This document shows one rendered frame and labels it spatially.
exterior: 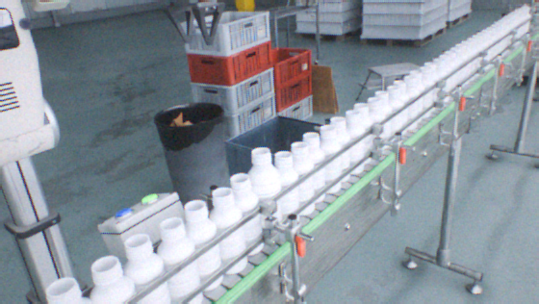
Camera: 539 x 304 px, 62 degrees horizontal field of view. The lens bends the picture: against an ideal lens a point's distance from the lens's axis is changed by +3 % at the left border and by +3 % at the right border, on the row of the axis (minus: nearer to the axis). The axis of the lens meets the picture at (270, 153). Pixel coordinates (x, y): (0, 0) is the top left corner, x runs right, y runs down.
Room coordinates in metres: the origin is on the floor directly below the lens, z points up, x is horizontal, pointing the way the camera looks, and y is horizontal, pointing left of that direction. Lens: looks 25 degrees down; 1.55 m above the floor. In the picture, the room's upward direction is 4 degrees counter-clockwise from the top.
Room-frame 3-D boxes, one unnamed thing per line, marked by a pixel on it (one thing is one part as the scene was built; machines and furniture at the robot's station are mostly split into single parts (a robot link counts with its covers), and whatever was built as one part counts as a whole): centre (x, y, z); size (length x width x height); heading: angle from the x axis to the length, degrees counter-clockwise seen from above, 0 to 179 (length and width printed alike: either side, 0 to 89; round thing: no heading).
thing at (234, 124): (3.48, 0.25, 0.33); 0.61 x 0.41 x 0.22; 145
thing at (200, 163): (2.67, 0.50, 0.32); 0.45 x 0.45 x 0.64
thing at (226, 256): (0.68, 0.09, 1.08); 0.06 x 0.06 x 0.17
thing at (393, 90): (1.21, -0.37, 1.08); 0.06 x 0.06 x 0.17
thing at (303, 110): (4.08, -0.13, 0.11); 0.61 x 0.41 x 0.22; 142
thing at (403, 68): (4.31, -1.27, 0.21); 0.61 x 0.47 x 0.41; 12
